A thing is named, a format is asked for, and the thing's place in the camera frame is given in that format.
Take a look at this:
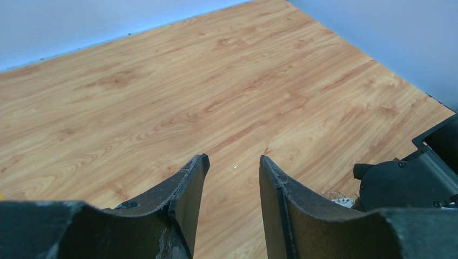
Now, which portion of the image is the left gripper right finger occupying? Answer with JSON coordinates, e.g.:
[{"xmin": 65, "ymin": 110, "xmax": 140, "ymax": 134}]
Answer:
[{"xmin": 259, "ymin": 155, "xmax": 457, "ymax": 258}]

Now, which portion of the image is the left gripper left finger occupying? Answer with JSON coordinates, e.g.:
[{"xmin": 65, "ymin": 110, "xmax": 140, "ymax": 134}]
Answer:
[{"xmin": 1, "ymin": 154, "xmax": 210, "ymax": 258}]

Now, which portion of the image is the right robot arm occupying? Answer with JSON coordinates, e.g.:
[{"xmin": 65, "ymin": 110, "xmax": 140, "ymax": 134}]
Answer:
[{"xmin": 352, "ymin": 114, "xmax": 457, "ymax": 212}]

